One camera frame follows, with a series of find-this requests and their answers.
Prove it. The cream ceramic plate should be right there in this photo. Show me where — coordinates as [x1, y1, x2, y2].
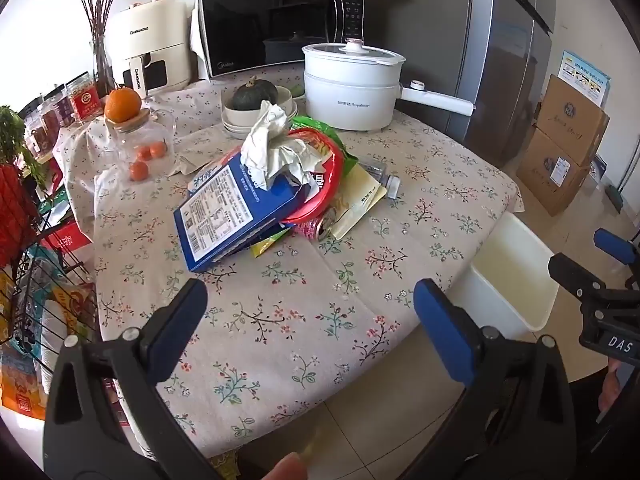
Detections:
[221, 107, 299, 136]
[225, 117, 298, 141]

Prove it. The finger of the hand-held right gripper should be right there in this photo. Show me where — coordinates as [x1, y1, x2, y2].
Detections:
[594, 228, 640, 266]
[547, 253, 608, 307]

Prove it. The red rimmed plastic bowl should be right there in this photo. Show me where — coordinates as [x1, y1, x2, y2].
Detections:
[280, 127, 347, 225]

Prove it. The red cardboard box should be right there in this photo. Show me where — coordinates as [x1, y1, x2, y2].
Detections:
[40, 220, 93, 261]

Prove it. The clear snack jar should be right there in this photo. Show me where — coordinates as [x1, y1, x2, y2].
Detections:
[50, 91, 75, 123]
[35, 102, 60, 148]
[24, 115, 45, 155]

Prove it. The beige paper pouch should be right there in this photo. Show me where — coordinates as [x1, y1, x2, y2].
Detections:
[177, 152, 226, 176]

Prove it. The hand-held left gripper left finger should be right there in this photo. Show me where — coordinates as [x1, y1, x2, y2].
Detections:
[42, 277, 221, 480]

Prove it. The yellow foil packet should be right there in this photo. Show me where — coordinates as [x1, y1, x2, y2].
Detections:
[250, 225, 296, 259]

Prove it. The dry twig bunch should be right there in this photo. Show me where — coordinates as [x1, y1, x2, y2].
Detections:
[75, 0, 128, 43]

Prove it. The orange snack bag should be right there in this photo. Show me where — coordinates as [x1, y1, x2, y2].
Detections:
[0, 345, 51, 421]

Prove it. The clear glass pitcher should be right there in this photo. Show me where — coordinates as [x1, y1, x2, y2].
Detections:
[107, 108, 176, 181]

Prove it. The person's right hand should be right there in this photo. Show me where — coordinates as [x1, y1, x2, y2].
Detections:
[597, 360, 623, 413]

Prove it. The green leafy plant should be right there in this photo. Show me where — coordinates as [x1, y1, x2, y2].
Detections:
[0, 106, 48, 191]

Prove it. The black wire rack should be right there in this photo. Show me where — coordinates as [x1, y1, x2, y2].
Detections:
[0, 200, 101, 361]

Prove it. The red drink can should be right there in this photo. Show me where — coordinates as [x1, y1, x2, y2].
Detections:
[292, 212, 337, 240]

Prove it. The wooden pitcher lid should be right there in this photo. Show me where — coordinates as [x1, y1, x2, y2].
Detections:
[105, 108, 151, 133]

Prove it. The white paper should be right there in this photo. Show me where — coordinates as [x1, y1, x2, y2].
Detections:
[241, 101, 328, 192]

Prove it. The glass pot lid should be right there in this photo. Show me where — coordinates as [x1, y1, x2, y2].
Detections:
[301, 39, 406, 72]

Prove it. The blue wall poster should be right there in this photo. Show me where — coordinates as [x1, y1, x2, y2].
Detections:
[557, 51, 612, 108]

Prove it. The cream ceramic bowl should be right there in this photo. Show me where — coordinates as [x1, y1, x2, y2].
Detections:
[222, 85, 293, 126]

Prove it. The green printed carton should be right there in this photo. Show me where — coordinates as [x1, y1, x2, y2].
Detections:
[40, 187, 71, 223]

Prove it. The red label jar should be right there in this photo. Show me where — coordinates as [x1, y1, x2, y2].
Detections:
[67, 72, 103, 121]

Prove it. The blue cardboard box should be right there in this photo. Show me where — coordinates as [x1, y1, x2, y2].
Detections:
[173, 152, 313, 273]

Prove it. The person's left hand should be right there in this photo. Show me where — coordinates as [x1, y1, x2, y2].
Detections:
[249, 452, 308, 480]

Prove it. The cream air fryer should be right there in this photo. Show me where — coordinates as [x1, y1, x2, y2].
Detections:
[106, 0, 193, 97]

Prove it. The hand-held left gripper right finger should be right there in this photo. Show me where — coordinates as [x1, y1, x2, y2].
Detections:
[400, 278, 578, 480]

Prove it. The green snack packet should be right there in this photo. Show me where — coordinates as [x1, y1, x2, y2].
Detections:
[290, 116, 358, 176]

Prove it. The clear plastic wrapper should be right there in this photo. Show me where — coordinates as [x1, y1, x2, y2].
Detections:
[357, 160, 390, 184]

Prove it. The person's right forearm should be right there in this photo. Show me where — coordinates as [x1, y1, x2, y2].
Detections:
[567, 360, 640, 466]

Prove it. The dark green pumpkin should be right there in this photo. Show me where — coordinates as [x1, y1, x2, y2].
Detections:
[230, 76, 279, 111]

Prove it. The white electric pot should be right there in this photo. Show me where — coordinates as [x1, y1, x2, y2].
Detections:
[301, 40, 473, 133]

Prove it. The large orange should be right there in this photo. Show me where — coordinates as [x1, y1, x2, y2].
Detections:
[104, 87, 142, 123]

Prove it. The grey refrigerator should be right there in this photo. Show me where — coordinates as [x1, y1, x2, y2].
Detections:
[360, 0, 558, 163]

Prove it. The black microwave oven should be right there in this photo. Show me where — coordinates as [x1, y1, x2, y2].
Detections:
[192, 0, 366, 81]

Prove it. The cream printed pouch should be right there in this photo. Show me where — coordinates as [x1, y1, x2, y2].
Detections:
[330, 162, 388, 240]

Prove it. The orange printed packet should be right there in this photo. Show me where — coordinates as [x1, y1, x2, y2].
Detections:
[50, 282, 98, 333]

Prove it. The white plastic bin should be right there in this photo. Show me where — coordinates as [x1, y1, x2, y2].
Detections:
[452, 210, 561, 346]

